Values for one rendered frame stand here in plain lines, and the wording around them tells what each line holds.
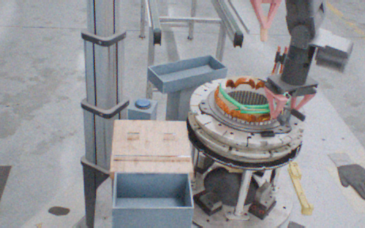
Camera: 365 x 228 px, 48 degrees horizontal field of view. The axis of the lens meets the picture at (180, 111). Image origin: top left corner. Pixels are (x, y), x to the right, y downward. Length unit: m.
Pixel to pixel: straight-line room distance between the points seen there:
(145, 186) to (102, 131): 0.51
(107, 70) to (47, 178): 1.30
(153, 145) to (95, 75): 0.42
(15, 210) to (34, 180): 0.23
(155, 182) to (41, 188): 1.55
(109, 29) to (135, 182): 0.51
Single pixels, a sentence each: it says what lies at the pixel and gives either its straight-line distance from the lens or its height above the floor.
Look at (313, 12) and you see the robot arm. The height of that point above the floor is 1.44.
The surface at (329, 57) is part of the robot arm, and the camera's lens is 0.91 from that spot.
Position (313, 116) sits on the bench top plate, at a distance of 1.79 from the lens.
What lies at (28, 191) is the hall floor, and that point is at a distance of 2.46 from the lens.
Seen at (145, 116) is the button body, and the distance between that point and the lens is 1.20.
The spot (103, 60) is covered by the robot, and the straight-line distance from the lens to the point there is 1.30.
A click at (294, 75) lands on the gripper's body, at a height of 1.28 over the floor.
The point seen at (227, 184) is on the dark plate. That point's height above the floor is 0.78.
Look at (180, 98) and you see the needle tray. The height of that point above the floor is 0.98.
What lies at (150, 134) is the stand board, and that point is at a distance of 1.05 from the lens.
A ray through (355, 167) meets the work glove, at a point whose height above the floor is 0.80.
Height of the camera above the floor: 1.71
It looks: 34 degrees down
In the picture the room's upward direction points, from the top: 6 degrees clockwise
